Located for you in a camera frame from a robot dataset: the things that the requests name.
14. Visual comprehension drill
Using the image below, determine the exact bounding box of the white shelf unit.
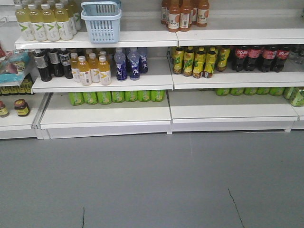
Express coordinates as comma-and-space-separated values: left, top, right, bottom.
0, 9, 304, 139

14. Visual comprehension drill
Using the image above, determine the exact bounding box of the dark tea bottle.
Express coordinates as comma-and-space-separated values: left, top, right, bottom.
34, 49, 52, 82
59, 48, 73, 79
48, 49, 64, 77

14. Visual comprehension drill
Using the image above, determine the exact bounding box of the peach C100 drink bottle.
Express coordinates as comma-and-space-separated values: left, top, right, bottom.
179, 0, 192, 32
197, 0, 209, 27
168, 0, 180, 32

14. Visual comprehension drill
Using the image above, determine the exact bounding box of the light blue plastic basket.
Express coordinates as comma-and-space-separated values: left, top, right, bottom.
81, 0, 122, 44

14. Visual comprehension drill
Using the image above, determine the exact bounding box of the yellow lemon tea bottle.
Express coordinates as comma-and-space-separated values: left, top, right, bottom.
216, 46, 230, 72
192, 46, 206, 78
183, 46, 195, 76
203, 46, 216, 78
173, 47, 184, 74

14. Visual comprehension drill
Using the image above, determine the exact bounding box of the blue sports drink bottle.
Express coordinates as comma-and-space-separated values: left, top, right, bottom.
128, 47, 140, 80
137, 47, 148, 74
114, 47, 127, 81

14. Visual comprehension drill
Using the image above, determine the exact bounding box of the orange juice bottle white label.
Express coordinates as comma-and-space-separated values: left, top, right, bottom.
98, 56, 111, 86
88, 53, 100, 83
77, 56, 92, 86

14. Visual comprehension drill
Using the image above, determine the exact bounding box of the black cola bottle red label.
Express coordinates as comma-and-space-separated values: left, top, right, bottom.
261, 45, 277, 72
245, 45, 262, 71
232, 45, 248, 72
272, 45, 291, 73

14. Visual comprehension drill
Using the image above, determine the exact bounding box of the pale yellow drink bottle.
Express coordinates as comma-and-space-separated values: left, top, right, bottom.
15, 4, 35, 41
41, 3, 60, 42
55, 3, 73, 40
28, 4, 48, 42

